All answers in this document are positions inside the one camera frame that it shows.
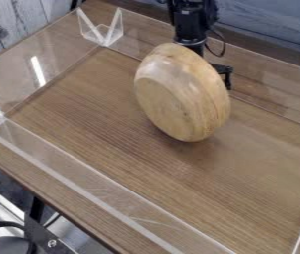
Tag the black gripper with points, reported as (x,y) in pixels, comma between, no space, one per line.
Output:
(221,69)

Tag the black metal bracket with screw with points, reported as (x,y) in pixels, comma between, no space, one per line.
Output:
(44,241)

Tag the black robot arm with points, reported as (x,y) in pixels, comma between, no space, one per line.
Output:
(193,18)

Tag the clear acrylic corner bracket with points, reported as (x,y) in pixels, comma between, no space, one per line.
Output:
(101,34)

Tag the clear acrylic enclosure wall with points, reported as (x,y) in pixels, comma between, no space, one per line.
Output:
(147,194)

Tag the black table leg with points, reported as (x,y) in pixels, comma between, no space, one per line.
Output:
(36,210)

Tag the light wooden bowl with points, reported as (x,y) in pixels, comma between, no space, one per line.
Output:
(181,93)

